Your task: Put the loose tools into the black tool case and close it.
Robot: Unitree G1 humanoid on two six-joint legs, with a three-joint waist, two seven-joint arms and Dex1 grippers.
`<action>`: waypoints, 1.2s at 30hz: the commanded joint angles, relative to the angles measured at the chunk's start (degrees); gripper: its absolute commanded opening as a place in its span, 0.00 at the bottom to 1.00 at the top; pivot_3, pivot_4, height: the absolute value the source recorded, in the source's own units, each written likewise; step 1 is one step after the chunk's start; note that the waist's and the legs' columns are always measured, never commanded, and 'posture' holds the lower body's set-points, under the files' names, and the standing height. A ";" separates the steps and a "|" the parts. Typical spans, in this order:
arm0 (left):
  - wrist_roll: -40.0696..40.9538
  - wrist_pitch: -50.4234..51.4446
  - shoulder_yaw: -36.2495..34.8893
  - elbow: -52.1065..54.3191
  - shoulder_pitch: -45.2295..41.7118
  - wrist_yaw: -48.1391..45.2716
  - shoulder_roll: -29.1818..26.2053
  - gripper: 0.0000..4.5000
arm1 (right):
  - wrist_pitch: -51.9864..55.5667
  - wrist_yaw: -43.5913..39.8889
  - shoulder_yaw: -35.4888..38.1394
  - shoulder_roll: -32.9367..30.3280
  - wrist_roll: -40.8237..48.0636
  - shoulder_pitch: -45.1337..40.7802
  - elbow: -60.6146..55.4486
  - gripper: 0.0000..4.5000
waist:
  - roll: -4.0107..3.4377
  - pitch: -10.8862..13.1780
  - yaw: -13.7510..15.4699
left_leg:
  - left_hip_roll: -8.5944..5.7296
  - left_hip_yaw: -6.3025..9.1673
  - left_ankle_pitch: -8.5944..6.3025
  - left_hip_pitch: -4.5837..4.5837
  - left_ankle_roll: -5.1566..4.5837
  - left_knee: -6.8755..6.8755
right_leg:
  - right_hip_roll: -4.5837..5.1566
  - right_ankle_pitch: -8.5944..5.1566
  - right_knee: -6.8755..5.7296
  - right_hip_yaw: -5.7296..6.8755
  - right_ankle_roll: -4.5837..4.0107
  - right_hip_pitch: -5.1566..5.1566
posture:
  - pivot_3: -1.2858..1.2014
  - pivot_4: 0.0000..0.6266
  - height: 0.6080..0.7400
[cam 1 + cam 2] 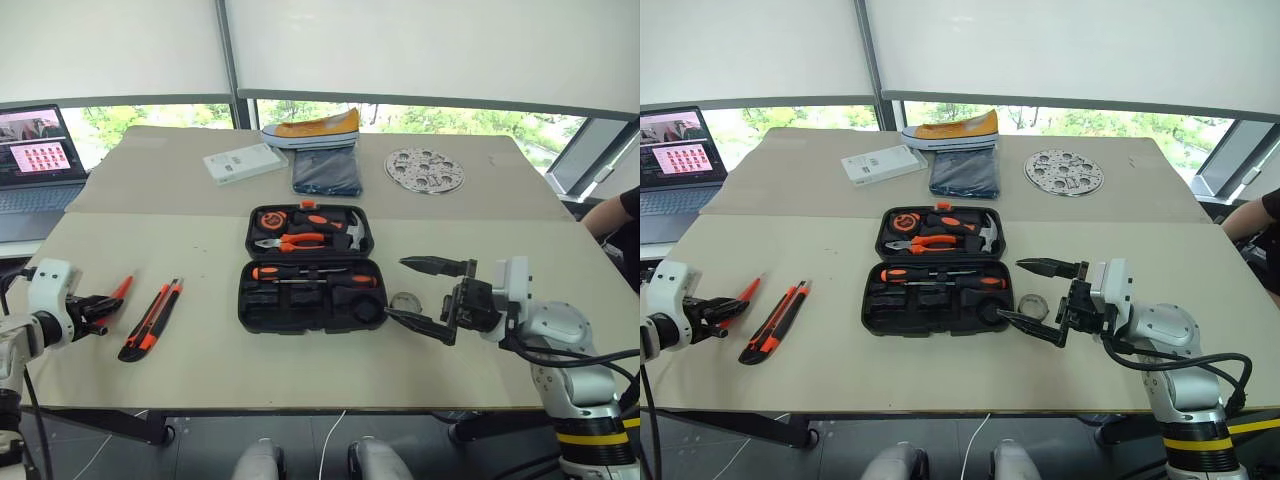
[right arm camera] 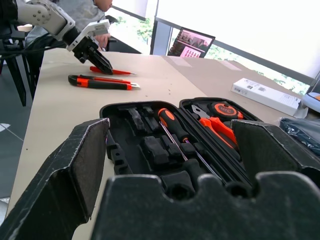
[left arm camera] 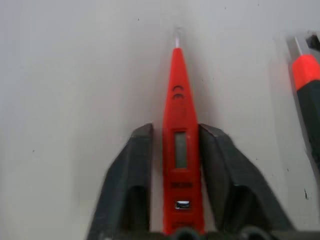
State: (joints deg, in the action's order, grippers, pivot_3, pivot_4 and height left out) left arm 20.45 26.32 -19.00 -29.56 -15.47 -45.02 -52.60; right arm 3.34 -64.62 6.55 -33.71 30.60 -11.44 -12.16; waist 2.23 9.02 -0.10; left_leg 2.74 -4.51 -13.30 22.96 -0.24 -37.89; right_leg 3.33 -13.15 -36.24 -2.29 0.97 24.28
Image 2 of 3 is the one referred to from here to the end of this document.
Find white cardboard box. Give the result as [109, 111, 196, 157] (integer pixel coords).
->
[230, 77, 302, 117]

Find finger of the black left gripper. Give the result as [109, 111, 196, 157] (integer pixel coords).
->
[92, 47, 114, 73]
[85, 48, 113, 76]

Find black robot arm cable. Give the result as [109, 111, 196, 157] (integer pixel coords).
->
[0, 33, 68, 59]

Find person in grey shirt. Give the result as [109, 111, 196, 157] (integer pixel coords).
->
[24, 0, 114, 52]

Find orange handled pliers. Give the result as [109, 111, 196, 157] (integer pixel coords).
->
[190, 104, 241, 152]

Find orange black tape measure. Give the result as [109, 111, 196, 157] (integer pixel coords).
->
[206, 100, 245, 121]

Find black metal stand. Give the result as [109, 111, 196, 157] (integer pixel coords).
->
[0, 22, 42, 108]

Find person's bare hand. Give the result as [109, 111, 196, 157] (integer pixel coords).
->
[94, 33, 111, 52]

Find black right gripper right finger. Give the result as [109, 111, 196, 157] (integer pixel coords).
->
[231, 119, 320, 189]

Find dark blue plastic bag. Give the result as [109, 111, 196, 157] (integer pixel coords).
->
[278, 117, 320, 157]

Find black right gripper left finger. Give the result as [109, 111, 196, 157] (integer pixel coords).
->
[0, 117, 111, 240]

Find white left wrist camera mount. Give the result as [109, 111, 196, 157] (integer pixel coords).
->
[66, 19, 111, 52]

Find orange black handled screwdriver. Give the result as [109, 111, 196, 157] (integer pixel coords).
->
[157, 107, 224, 181]

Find black plastic tool case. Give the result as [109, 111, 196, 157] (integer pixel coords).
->
[99, 96, 264, 200]

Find black desk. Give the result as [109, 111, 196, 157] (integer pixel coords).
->
[106, 35, 143, 55]

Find light blue rounded object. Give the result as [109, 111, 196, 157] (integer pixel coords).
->
[300, 91, 320, 114]

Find slim orange black cutter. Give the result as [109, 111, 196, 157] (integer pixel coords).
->
[78, 74, 132, 85]

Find open laptop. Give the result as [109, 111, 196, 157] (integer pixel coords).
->
[167, 26, 217, 59]

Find slim red screwdriver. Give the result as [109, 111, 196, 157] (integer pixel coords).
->
[89, 65, 137, 76]

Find orange black utility knife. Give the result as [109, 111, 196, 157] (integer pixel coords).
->
[67, 74, 141, 91]

